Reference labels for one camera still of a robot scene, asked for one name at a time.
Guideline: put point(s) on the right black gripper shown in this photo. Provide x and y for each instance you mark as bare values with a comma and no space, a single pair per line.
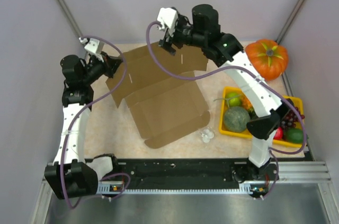
167,45

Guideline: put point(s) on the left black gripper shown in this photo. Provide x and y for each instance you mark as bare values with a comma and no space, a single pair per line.
110,64

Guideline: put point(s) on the brown cardboard box sheet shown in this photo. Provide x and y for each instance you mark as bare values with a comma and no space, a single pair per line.
164,108

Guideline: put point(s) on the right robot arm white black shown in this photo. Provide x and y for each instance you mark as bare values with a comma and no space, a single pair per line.
204,32

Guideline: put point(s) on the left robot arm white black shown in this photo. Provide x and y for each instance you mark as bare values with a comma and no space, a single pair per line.
70,175

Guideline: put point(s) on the green lime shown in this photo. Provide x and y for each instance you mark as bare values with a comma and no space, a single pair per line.
233,99

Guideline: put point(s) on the orange flower decoration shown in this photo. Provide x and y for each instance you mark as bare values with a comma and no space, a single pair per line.
246,104

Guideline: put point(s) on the clear plastic bits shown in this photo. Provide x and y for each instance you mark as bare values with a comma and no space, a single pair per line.
206,135

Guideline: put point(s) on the green melon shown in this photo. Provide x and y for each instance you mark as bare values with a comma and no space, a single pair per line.
235,119

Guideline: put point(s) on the orange pumpkin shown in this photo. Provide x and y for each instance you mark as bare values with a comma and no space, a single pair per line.
268,58

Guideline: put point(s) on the yellow plastic tray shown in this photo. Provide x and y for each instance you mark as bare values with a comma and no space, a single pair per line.
297,102

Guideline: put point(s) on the red apple lower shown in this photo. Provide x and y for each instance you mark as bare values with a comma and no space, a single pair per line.
278,134

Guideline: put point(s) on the purple grape bunch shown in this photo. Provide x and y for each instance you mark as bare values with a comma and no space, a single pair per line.
289,121

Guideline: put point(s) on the green avocado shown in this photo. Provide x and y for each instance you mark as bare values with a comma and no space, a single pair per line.
294,135

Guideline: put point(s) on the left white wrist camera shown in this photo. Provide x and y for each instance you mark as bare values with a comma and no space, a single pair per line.
92,46

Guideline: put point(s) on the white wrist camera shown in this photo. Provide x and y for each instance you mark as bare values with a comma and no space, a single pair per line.
92,46
167,18

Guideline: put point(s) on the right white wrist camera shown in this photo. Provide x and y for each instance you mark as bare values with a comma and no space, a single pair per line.
167,18

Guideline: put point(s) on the left corner aluminium post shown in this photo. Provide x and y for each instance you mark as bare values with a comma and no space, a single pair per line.
69,18

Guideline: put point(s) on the corner aluminium post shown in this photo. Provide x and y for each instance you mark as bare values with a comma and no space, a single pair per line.
69,18
290,19

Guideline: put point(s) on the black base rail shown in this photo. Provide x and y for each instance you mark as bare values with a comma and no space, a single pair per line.
179,174

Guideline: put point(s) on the right corner aluminium post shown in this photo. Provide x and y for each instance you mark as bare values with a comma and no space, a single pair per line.
290,19

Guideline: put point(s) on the aluminium frame beam front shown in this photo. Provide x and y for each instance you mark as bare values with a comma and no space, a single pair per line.
286,172

